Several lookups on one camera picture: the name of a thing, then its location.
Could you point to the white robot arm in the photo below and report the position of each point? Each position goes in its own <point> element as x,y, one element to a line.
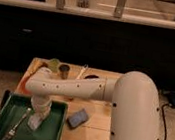
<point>133,97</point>

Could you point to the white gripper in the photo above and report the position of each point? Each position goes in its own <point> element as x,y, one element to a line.
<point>41,106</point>

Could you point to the green plastic cup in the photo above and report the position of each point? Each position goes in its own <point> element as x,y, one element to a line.
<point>54,65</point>

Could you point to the white utensil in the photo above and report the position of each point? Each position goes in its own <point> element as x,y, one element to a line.
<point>82,71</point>

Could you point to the dark blue sponge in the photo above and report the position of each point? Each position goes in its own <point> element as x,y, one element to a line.
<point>77,118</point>

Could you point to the green plastic tray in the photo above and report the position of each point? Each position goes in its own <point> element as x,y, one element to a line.
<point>16,106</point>

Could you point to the dark cabinet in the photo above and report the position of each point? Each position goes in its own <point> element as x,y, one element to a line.
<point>111,45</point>

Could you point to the dark round bowl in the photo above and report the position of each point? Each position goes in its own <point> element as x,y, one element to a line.
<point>91,76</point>

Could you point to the dark brown cup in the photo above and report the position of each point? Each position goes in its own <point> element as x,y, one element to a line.
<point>64,71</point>

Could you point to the metal fork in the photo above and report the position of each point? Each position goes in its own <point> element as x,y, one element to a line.
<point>12,131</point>

